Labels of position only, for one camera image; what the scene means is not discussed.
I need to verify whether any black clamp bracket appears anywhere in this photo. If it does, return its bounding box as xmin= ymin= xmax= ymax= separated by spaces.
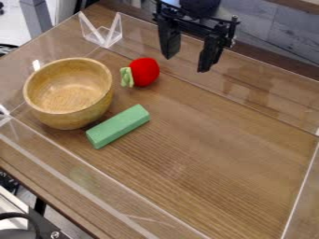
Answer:
xmin=28 ymin=208 xmax=72 ymax=239

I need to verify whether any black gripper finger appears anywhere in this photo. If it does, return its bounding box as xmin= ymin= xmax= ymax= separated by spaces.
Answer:
xmin=158 ymin=17 xmax=181 ymax=60
xmin=198 ymin=34 xmax=223 ymax=73

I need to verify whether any brown wooden bowl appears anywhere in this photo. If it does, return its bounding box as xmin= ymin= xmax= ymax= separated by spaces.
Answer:
xmin=23 ymin=57 xmax=114 ymax=130

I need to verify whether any clear acrylic tray enclosure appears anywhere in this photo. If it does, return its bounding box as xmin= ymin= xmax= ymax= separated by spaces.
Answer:
xmin=0 ymin=17 xmax=319 ymax=239

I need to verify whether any black cable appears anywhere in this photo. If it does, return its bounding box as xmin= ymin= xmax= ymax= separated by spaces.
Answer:
xmin=0 ymin=212 xmax=43 ymax=239

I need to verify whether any green rectangular block stick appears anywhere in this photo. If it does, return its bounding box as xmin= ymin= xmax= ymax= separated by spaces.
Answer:
xmin=86 ymin=105 xmax=151 ymax=149

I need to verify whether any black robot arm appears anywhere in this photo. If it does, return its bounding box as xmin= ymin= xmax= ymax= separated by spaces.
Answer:
xmin=154 ymin=0 xmax=241 ymax=73

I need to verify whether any grey table leg post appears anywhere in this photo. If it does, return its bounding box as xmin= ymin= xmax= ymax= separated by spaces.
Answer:
xmin=19 ymin=0 xmax=54 ymax=38

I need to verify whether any red plush strawberry toy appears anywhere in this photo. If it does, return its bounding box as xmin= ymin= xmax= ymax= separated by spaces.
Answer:
xmin=120 ymin=58 xmax=160 ymax=88

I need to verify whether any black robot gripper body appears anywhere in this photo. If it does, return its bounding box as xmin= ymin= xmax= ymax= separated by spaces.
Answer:
xmin=155 ymin=0 xmax=241 ymax=48

